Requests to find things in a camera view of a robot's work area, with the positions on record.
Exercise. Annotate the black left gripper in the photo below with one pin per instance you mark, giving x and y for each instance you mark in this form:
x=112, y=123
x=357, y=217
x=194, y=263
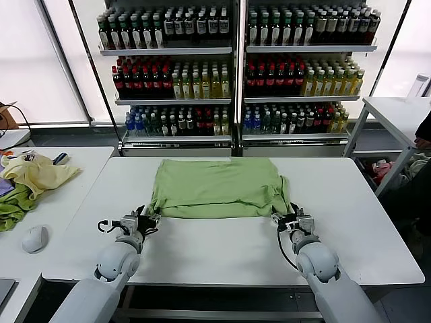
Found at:
x=143, y=227

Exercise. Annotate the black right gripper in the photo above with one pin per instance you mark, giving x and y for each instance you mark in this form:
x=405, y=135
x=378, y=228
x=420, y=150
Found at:
x=289, y=226

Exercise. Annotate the green polo shirt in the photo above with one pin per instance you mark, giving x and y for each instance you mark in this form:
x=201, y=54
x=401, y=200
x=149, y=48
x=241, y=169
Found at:
x=219, y=188

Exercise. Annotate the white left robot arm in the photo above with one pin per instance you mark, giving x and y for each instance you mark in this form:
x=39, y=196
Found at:
x=114, y=262

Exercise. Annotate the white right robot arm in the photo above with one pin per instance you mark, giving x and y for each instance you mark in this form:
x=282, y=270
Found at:
x=320, y=262

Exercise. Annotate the dark sleeved person forearm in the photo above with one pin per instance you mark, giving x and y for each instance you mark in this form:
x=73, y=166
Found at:
x=425, y=128

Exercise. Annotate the pale clothes pile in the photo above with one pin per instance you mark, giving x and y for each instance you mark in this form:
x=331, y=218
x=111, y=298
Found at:
x=415, y=166

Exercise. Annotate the person hand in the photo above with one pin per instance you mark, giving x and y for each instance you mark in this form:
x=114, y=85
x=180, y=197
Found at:
x=424, y=143

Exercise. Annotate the green tinted drink bottle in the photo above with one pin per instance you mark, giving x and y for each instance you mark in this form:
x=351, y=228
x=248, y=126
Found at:
x=266, y=124
x=155, y=126
x=275, y=124
x=147, y=126

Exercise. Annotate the blue label water bottle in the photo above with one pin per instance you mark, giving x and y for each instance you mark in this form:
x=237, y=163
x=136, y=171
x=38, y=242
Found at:
x=129, y=126
x=138, y=126
x=247, y=124
x=256, y=124

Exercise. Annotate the small dark drink bottle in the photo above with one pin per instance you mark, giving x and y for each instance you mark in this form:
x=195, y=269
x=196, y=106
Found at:
x=190, y=126
x=283, y=124
x=292, y=124
x=301, y=124
x=173, y=126
x=182, y=126
x=309, y=124
x=164, y=126

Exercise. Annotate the red cap cola bottle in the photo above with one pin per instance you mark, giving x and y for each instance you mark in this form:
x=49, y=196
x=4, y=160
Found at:
x=136, y=82
x=200, y=125
x=250, y=80
x=290, y=80
x=261, y=80
x=208, y=125
x=155, y=82
x=126, y=82
x=299, y=80
x=280, y=80
x=318, y=122
x=270, y=80
x=117, y=82
x=165, y=82
x=145, y=82
x=327, y=122

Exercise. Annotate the pink red garment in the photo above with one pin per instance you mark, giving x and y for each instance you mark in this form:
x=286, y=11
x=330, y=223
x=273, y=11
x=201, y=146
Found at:
x=382, y=170

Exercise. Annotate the blue white handheld device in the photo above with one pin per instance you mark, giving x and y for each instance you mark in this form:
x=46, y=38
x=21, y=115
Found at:
x=61, y=158

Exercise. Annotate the white computer mouse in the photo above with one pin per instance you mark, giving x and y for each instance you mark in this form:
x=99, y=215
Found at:
x=35, y=239

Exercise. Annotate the pale yellow garment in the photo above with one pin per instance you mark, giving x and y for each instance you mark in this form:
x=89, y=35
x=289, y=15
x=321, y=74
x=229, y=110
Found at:
x=37, y=176

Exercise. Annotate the crumpled green garment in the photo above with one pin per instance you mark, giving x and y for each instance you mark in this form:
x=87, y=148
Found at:
x=13, y=205

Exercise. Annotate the purple garment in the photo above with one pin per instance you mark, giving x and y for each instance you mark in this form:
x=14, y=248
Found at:
x=4, y=186

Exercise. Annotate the white side table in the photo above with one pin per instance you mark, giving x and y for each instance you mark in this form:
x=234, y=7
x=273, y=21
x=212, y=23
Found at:
x=394, y=111

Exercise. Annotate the black slanted pole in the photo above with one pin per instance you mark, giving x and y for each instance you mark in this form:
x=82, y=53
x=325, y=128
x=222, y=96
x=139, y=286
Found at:
x=93, y=67
x=396, y=33

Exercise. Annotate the grey laptop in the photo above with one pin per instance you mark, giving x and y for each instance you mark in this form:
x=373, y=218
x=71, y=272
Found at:
x=6, y=291

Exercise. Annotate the grey metal drinks shelf unit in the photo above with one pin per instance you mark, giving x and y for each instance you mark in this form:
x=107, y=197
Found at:
x=168, y=51
x=303, y=48

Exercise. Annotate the cardboard box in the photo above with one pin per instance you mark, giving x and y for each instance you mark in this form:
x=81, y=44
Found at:
x=6, y=117

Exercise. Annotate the green cap tea bottle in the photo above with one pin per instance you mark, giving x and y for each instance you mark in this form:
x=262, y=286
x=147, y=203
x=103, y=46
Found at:
x=147, y=32
x=136, y=33
x=125, y=33
x=103, y=33
x=298, y=32
x=253, y=32
x=264, y=32
x=275, y=32
x=158, y=32
x=309, y=32
x=114, y=33
x=287, y=32

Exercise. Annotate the dark bottle white label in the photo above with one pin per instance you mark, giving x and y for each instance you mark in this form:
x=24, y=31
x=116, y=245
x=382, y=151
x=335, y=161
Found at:
x=201, y=26
x=168, y=27
x=213, y=26
x=178, y=27
x=223, y=26
x=189, y=27
x=353, y=26
x=342, y=26

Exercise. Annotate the dark bottle beige label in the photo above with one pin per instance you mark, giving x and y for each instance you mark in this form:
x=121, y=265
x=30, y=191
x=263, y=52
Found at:
x=321, y=27
x=331, y=27

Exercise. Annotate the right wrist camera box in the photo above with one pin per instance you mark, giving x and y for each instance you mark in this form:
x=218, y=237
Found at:
x=307, y=223

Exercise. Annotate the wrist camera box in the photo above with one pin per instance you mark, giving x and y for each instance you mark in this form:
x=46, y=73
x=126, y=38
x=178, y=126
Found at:
x=307, y=223
x=128, y=222

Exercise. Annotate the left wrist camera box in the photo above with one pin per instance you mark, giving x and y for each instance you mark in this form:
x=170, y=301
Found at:
x=128, y=222

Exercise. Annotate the grey metal table frame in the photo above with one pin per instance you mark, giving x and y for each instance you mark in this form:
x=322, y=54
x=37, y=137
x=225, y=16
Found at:
x=222, y=315

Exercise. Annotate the grey window frame bar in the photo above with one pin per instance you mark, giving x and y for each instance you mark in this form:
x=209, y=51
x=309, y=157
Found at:
x=61, y=50

